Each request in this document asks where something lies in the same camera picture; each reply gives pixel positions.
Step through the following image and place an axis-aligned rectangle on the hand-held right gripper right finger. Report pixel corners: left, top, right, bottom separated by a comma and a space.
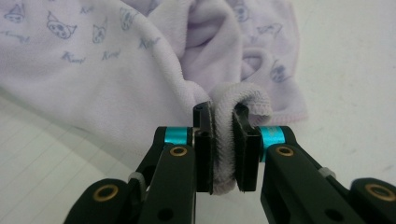
233, 103, 368, 224

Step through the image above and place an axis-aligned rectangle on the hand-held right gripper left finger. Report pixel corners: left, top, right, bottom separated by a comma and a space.
136, 101, 216, 224

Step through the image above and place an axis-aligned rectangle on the lilac printed towel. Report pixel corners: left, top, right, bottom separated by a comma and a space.
0, 0, 309, 195

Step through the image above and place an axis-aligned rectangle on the white grid mat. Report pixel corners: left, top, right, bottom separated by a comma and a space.
0, 0, 396, 224

